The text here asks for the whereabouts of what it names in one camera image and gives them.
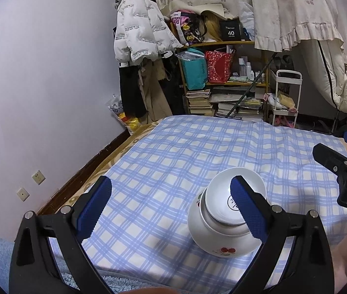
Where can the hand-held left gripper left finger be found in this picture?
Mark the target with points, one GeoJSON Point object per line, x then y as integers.
{"type": "Point", "coordinates": [95, 208]}

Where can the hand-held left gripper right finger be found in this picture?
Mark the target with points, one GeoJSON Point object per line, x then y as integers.
{"type": "Point", "coordinates": [248, 211]}

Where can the plain white bowl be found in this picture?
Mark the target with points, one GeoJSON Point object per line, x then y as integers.
{"type": "Point", "coordinates": [210, 208]}

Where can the white bowl with cherry print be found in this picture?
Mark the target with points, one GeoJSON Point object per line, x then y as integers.
{"type": "Point", "coordinates": [222, 242]}

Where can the white cherry print plate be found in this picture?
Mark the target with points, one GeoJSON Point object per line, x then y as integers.
{"type": "Point", "coordinates": [202, 202]}

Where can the pink toys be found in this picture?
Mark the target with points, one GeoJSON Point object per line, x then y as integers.
{"type": "Point", "coordinates": [283, 121]}

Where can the yellow box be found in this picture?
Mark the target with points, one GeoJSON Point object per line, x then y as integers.
{"type": "Point", "coordinates": [286, 99]}

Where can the white padded coat black stripe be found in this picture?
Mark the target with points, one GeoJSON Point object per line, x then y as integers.
{"type": "Point", "coordinates": [314, 73]}

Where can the blue checkered bed sheet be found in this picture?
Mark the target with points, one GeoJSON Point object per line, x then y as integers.
{"type": "Point", "coordinates": [191, 147]}

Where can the yellow snack packets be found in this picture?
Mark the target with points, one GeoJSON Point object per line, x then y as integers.
{"type": "Point", "coordinates": [130, 125]}

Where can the white trolley cart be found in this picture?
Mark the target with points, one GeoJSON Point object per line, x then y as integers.
{"type": "Point", "coordinates": [288, 73]}

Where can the printed plastic bag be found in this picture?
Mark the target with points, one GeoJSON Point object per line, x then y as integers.
{"type": "Point", "coordinates": [115, 107]}

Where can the black bag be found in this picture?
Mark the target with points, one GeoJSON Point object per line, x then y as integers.
{"type": "Point", "coordinates": [283, 62]}

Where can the dark long pole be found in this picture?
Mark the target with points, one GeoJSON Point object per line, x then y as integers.
{"type": "Point", "coordinates": [253, 85]}

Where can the stack of old books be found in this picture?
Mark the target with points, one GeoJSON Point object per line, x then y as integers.
{"type": "Point", "coordinates": [199, 104]}

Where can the black hanging trousers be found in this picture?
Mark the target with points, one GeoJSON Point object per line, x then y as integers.
{"type": "Point", "coordinates": [130, 92]}

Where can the beige hanging coat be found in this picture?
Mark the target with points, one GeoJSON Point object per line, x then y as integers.
{"type": "Point", "coordinates": [155, 98]}

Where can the green cloth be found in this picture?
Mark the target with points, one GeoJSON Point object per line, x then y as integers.
{"type": "Point", "coordinates": [239, 79]}

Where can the black hanging garment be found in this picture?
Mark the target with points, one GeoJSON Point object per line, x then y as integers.
{"type": "Point", "coordinates": [175, 92]}

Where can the red patterned bag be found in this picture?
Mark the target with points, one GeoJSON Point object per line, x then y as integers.
{"type": "Point", "coordinates": [219, 67]}

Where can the teal bag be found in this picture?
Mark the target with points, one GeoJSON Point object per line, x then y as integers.
{"type": "Point", "coordinates": [194, 73]}

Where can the white floral ruffled curtain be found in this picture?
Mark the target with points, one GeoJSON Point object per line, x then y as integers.
{"type": "Point", "coordinates": [283, 6]}

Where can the wooden shelf unit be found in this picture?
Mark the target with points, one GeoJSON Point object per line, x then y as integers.
{"type": "Point", "coordinates": [222, 43]}

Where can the black box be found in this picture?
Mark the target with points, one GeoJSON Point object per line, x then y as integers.
{"type": "Point", "coordinates": [231, 32]}

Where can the clear plastic bag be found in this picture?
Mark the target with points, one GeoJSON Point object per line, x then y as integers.
{"type": "Point", "coordinates": [247, 18]}

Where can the blonde wig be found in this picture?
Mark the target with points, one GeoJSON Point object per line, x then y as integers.
{"type": "Point", "coordinates": [213, 27]}

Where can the white puffer jacket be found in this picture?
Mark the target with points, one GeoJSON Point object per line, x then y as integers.
{"type": "Point", "coordinates": [142, 27]}

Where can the colourful printed bag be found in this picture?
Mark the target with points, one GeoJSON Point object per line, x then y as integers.
{"type": "Point", "coordinates": [188, 30]}

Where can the cream felt sheet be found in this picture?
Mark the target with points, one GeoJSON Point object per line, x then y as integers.
{"type": "Point", "coordinates": [191, 7]}

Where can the white wall socket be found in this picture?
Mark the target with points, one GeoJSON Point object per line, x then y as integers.
{"type": "Point", "coordinates": [22, 194]}
{"type": "Point", "coordinates": [38, 176]}

